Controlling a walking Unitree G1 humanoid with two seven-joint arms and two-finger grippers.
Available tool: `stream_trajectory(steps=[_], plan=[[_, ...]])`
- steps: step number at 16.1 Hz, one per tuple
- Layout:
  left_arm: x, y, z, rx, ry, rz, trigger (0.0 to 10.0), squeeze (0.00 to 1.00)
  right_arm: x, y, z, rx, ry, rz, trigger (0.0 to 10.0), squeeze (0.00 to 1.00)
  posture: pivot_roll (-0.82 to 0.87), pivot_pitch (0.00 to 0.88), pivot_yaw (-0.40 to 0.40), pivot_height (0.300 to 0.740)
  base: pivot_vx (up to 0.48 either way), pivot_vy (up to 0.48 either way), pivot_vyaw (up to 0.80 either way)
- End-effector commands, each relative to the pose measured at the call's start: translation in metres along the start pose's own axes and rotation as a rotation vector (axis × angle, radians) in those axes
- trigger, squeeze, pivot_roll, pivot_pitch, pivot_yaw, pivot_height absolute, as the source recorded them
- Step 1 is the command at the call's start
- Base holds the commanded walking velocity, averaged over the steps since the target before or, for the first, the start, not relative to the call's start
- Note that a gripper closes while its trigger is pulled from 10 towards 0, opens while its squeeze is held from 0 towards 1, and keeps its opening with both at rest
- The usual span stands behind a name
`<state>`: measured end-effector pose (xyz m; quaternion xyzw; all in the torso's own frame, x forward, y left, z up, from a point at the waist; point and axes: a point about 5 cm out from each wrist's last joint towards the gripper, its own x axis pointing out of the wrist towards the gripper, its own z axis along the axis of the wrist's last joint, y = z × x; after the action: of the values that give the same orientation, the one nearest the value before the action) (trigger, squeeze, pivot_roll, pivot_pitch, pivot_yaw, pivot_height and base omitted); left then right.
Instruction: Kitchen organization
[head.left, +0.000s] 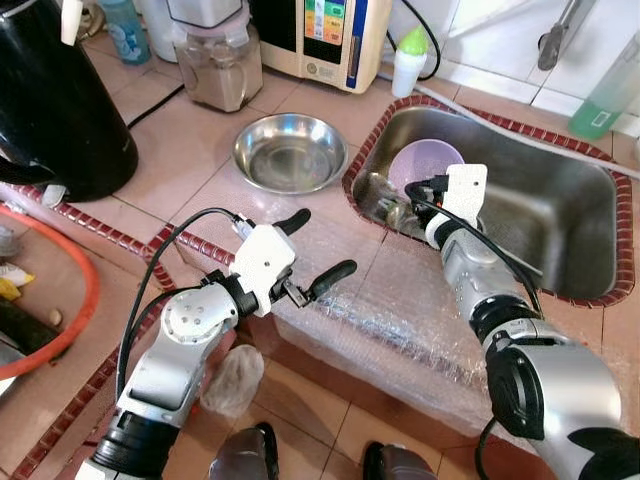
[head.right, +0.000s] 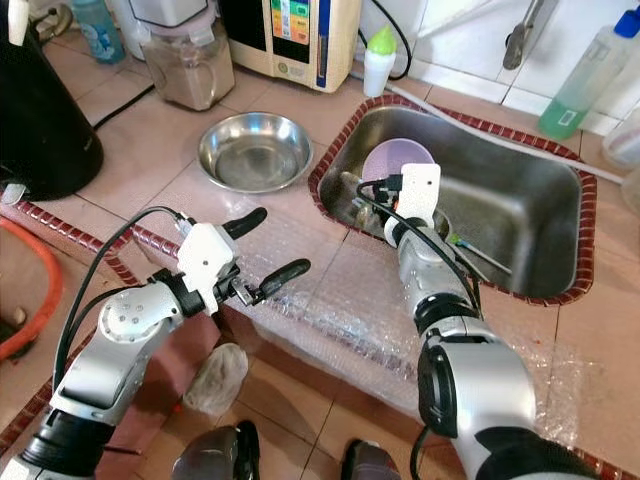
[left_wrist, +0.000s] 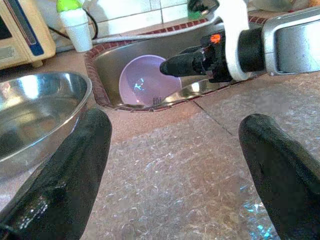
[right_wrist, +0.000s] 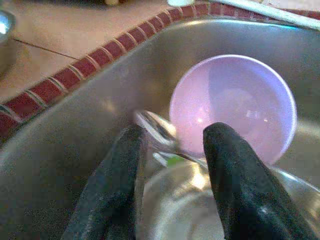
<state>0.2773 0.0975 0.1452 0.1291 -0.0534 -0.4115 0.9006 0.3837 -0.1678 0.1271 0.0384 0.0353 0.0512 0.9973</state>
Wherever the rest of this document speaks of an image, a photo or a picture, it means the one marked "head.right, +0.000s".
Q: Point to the grey rag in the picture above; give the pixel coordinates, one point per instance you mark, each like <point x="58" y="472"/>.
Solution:
<point x="215" y="380"/>

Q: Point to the small blue plastic bottle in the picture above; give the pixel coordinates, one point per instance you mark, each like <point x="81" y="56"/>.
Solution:
<point x="98" y="32"/>

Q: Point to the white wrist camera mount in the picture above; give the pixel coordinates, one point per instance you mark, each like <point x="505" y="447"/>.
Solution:
<point x="205" y="260"/>
<point x="422" y="190"/>

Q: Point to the stainless steel sink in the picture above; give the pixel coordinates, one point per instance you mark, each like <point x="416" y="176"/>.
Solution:
<point x="510" y="180"/>

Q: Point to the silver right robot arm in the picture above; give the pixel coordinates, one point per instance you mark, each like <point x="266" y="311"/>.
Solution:
<point x="480" y="380"/>

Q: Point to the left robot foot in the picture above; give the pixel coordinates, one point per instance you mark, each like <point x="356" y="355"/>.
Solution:
<point x="212" y="455"/>

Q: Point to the clear plastic container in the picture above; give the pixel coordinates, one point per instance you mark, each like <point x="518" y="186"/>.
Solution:
<point x="625" y="140"/>

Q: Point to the white bottle with green cap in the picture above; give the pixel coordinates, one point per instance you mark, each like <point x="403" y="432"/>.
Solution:
<point x="378" y="68"/>

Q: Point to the purple plastic bowl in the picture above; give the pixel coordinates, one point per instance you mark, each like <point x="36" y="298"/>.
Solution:
<point x="395" y="155"/>

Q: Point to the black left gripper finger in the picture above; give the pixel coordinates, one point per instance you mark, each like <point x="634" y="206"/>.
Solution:
<point x="285" y="278"/>
<point x="245" y="222"/>

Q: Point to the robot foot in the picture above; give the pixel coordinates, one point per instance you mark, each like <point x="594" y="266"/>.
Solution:
<point x="375" y="462"/>
<point x="212" y="455"/>

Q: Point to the maroon hanging cloth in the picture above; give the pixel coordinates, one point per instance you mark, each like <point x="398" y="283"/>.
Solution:
<point x="160" y="370"/>

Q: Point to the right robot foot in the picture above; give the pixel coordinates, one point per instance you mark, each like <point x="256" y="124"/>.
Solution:
<point x="375" y="462"/>

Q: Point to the clear bubble wrap sheet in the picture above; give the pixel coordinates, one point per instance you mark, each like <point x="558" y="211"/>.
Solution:
<point x="350" y="310"/>

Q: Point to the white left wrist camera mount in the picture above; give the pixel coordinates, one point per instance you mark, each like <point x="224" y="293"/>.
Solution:
<point x="205" y="260"/>

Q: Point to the orange plastic basin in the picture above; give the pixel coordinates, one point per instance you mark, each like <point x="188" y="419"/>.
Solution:
<point x="52" y="285"/>

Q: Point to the white blender with glass jar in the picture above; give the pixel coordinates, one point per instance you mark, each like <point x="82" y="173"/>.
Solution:
<point x="185" y="65"/>

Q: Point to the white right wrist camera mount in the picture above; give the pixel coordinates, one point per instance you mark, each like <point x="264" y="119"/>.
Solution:
<point x="422" y="190"/>

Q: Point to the large stainless steel bowl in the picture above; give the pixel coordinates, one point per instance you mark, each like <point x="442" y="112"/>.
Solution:
<point x="255" y="152"/>

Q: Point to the beige water ionizer appliance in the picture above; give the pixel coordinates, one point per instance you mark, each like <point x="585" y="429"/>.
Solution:
<point x="290" y="40"/>

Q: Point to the metal faucet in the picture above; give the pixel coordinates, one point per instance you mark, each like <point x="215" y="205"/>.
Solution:
<point x="520" y="40"/>

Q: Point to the green dish soap bottle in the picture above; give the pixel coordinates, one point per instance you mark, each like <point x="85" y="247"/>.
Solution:
<point x="585" y="85"/>

